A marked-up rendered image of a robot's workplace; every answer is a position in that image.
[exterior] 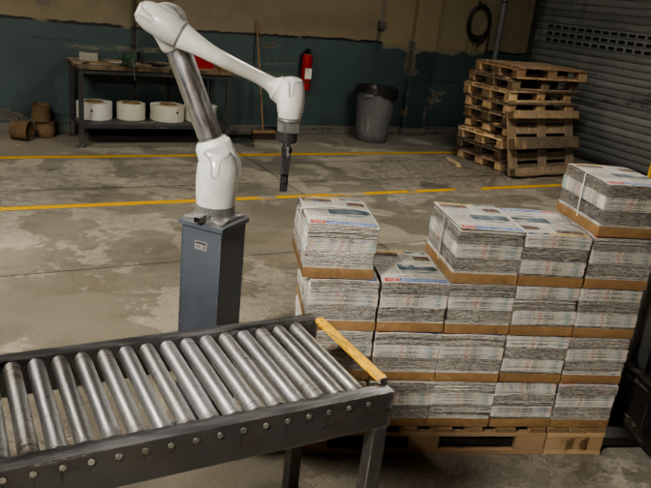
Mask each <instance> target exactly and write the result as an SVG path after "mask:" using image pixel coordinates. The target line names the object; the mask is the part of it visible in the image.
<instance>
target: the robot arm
mask: <svg viewBox="0 0 651 488"><path fill-rule="evenodd" d="M134 16H135V20H136V21H137V23H138V24H139V26H140V27H141V28H142V29H143V30H145V31H146V32H148V33H149V34H151V35H152V36H153V37H154V38H155V40H156V42H157V43H158V45H159V47H160V49H161V50H162V51H163V52H164V53H166V54H167V57H168V59H169V61H170V66H171V68H172V71H173V74H174V77H175V79H176V82H177V85H178V87H179V90H180V93H181V95H182V98H183V101H184V104H185V106H186V108H187V111H188V113H189V116H190V119H191V121H192V124H193V127H194V129H195V132H196V135H197V138H198V140H199V142H198V144H197V147H196V152H197V156H198V160H199V161H198V166H197V174H196V208H195V210H194V211H192V212H190V213H186V214H184V219H188V220H194V223H196V224H202V223H206V224H209V225H212V226H215V227H218V228H224V227H225V226H226V225H228V224H230V223H232V222H234V221H237V220H239V219H243V218H244V216H245V215H244V214H243V213H240V212H236V211H235V210H234V205H235V198H236V189H237V181H238V179H239V176H240V173H241V161H240V158H239V156H238V154H237V152H236V150H235V148H234V146H233V143H232V140H231V138H230V137H228V136H226V135H225V134H222V133H221V130H220V127H219V124H218V121H217V119H216V116H215V113H214V110H213V108H212V105H211V102H210V100H209V97H208V95H207V92H206V89H205V86H204V83H203V81H202V76H201V73H200V70H199V68H198V65H197V62H196V59H195V57H194V55H196V56H198V57H200V58H202V59H204V60H206V61H208V62H210V63H212V64H214V65H216V66H218V67H220V68H222V69H225V70H227V71H229V72H231V73H234V74H236V75H238V76H242V77H244V78H246V79H249V80H251V81H253V82H255V83H257V84H258V85H259V86H260V87H262V88H263V89H265V90H266V91H267V92H268V94H269V98H270V99H271V100H272V101H273V102H274V103H276V104H277V111H278V118H277V120H278V121H277V131H278V132H279V133H278V141H279V142H281V143H284V144H283V146H282V147H281V150H282V154H281V156H282V161H281V173H280V187H279V191H280V192H287V188H288V177H289V169H290V161H291V156H292V150H293V149H292V148H291V144H295V143H296V142H297V134H298V133H299V128H300V122H301V120H300V119H301V115H302V112H303V110H304V104H305V89H304V84H303V81H302V79H301V78H299V77H295V76H286V77H283V76H281V77H274V76H270V75H268V74H266V73H264V72H263V71H261V70H259V69H257V68H255V67H253V66H251V65H249V64H247V63H245V62H243V61H242V60H240V59H238V58H236V57H234V56H232V55H230V54H228V53H226V52H225V51H224V50H222V49H220V48H219V47H217V46H215V45H213V44H212V43H211V42H209V41H208V40H207V39H206V38H204V37H203V36H202V35H201V34H200V33H198V32H197V31H196V30H195V29H194V28H193V27H192V26H191V25H190V24H189V22H188V19H187V16H186V14H185V12H184V11H183V10H182V9H181V8H180V7H179V6H177V5H175V4H173V3H170V2H162V3H155V2H151V1H143V2H140V3H139V6H138V8H137V10H136V12H135V14H134Z"/></svg>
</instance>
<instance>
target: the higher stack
mask: <svg viewBox="0 0 651 488"><path fill-rule="evenodd" d="M646 177H647V178H646ZM648 177H649V176H644V175H642V174H640V173H638V172H636V171H634V170H632V169H629V168H623V167H616V166H603V165H588V164H568V165H567V169H566V174H564V180H563V182H562V183H563V184H562V185H563V186H562V188H561V190H562V191H560V192H561V193H560V198H559V201H560V202H562V203H563V204H565V205H566V206H568V207H569V208H570V209H572V210H574V211H575V212H576V216H577V213H578V214H580V215H582V216H583V217H585V218H586V219H588V220H589V221H591V222H593V223H594V224H596V225H597V226H599V227H611V228H627V229H651V179H650V178H648ZM556 213H557V214H559V215H561V216H562V217H564V218H565V219H566V220H568V221H569V222H570V223H572V225H574V226H575V227H577V228H579V229H581V230H582V231H584V232H585V233H586V234H588V235H589V236H590V237H591V238H592V239H593V241H592V243H591V247H590V251H589V255H588V259H587V260H586V261H587V263H586V265H585V266H586V267H585V268H584V272H583V273H584V274H583V277H585V278H586V279H603V280H623V281H647V279H648V277H649V276H650V274H649V272H651V271H650V270H651V239H642V238H623V237H604V236H596V235H595V234H593V233H592V232H590V231H589V230H587V229H585V228H584V227H582V226H581V225H579V224H577V223H576V222H574V221H573V220H571V219H570V218H568V217H567V216H565V215H564V214H562V213H561V212H556ZM641 298H642V291H641V290H610V289H586V288H584V287H583V286H581V288H580V295H579V297H578V300H577V301H576V306H575V311H576V315H575V320H574V323H573V327H574V328H603V329H630V330H634V328H635V327H636V319H637V313H638V310H639V305H640V304H641V303H639V302H640V299H641ZM568 337H569V338H570V342H569V345H568V347H567V352H566V356H565V357H564V358H565V360H564V364H563V366H562V367H563V368H562V372H561V374H562V375H594V376H620V375H621V373H622V370H623V367H624V366H623V365H624V362H626V359H627V358H626V357H627V354H628V348H629V344H630V340H629V339H628V338H597V337H573V336H572V335H571V336H568ZM556 384H557V385H556V388H555V390H556V391H555V395H556V396H555V400H554V404H553V407H552V411H551V413H550V418H551V419H599V420H608V419H609V416H610V412H611V408H612V405H613V400H614V397H615V396H616V394H617V392H618V387H619V386H618V385H617V384H616V383H560V382H559V383H556ZM545 429H546V430H545V431H546V437H545V440H544V444H543V448H542V454H600V452H601V447H602V443H603V440H604V436H605V430H606V428H605V427H549V426H548V427H545Z"/></svg>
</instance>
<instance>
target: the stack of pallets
mask: <svg viewBox="0 0 651 488"><path fill-rule="evenodd" d="M476 62H477V63H476V68H475V69H474V70H470V71H469V73H470V76H469V78H468V80H464V89H463V92H465V96H466V100H465V102H464V104H465V108H464V112H463V114H465V123H464V125H458V134H457V141H456V144H455V146H457V147H458V149H457V150H458V154H457V157H458V158H461V159H469V158H475V161H474V163H475V164H478V165H480V166H488V165H494V170H496V171H507V165H508V162H507V156H506V154H507V153H508V150H506V138H507V135H506V129H507V123H506V118H505V111H512V110H554V108H553V106H561V110H573V109H574V104H571V97H572V93H577V91H576V90H577V86H578V85H579V83H580V82H586V79H587V75H588V73H589V72H588V71H583V70H576V69H573V68H567V67H562V66H556V65H551V64H545V63H534V62H520V61H506V60H491V59H478V58H477V61H476ZM488 65H492V66H493V67H492V69H488ZM568 73H574V77H573V79H567V78H568ZM481 76H487V78H486V79H481ZM558 82H562V83H566V85H565V89H555V88H558ZM477 87H479V88H482V90H477ZM530 93H532V94H533V95H532V94H530ZM551 93H556V94H559V97H558V100H553V99H550V95H551ZM478 99H480V100H483V101H482V102H477V100H478ZM477 110H480V111H481V112H477ZM477 121H479V122H481V123H477ZM471 132H472V133H474V134H471ZM469 143H472V144H469ZM470 154H472V155H470Z"/></svg>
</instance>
